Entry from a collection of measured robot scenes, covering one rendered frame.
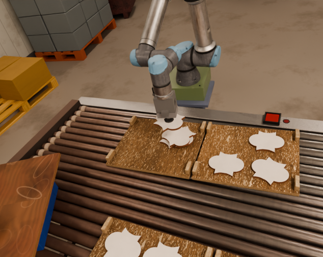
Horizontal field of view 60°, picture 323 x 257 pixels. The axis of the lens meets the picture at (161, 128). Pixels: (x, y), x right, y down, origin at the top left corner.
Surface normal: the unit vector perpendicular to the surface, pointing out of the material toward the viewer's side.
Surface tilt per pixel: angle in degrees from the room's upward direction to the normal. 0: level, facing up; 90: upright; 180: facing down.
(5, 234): 0
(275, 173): 0
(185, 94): 90
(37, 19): 90
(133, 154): 0
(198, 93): 90
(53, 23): 90
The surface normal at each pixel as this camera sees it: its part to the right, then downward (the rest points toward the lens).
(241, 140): -0.18, -0.76
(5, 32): 0.94, 0.05
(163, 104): -0.18, 0.66
